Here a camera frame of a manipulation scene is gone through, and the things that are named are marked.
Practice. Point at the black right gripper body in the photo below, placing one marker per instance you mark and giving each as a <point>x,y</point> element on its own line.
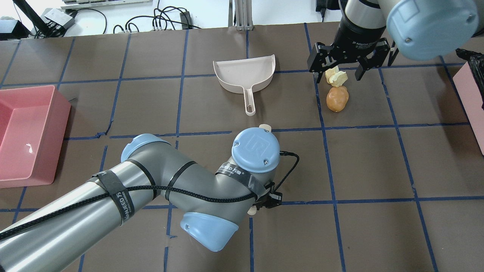
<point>354,34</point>

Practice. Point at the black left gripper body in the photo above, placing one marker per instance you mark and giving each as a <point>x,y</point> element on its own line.
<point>269,200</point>

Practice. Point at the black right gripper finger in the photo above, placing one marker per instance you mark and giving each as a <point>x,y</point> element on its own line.
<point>318,57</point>
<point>375,61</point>

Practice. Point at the beige plastic dustpan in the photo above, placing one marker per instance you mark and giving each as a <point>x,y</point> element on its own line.
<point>246,77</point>

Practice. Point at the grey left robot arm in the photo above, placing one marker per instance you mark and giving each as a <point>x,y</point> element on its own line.
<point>212,182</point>

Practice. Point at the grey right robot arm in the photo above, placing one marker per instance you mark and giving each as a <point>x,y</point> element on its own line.
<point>418,29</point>

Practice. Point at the pink plastic bin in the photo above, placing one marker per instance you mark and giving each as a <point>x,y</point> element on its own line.
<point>32,129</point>

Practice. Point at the pale yellow toy chunk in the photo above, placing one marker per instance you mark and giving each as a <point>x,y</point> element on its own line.
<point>335,77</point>

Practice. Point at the orange toy potato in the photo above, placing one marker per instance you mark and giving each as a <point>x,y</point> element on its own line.
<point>337,98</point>

